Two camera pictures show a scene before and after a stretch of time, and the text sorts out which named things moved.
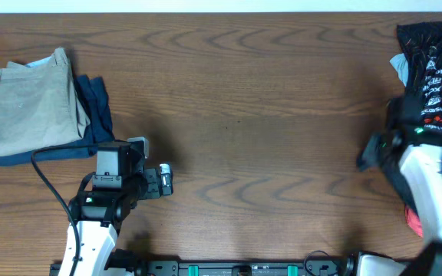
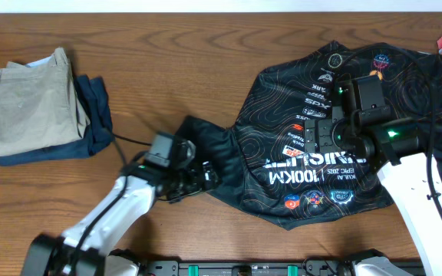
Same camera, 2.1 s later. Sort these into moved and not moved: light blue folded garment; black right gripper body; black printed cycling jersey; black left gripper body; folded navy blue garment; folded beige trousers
Moved: black left gripper body; black right gripper body; black printed cycling jersey
Not moved: folded navy blue garment; light blue folded garment; folded beige trousers
